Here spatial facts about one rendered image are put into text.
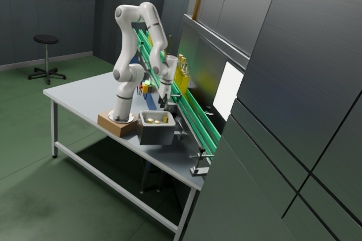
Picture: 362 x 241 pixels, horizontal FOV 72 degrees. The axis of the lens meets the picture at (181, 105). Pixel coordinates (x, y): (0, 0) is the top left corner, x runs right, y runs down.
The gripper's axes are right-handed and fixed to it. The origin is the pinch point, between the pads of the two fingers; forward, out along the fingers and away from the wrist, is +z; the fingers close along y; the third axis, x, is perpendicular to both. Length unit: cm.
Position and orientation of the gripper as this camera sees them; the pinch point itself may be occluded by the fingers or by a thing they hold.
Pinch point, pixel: (161, 103)
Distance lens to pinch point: 161.3
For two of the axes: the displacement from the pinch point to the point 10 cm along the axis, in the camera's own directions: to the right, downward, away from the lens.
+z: -2.2, 8.6, 4.6
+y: -3.0, -5.1, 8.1
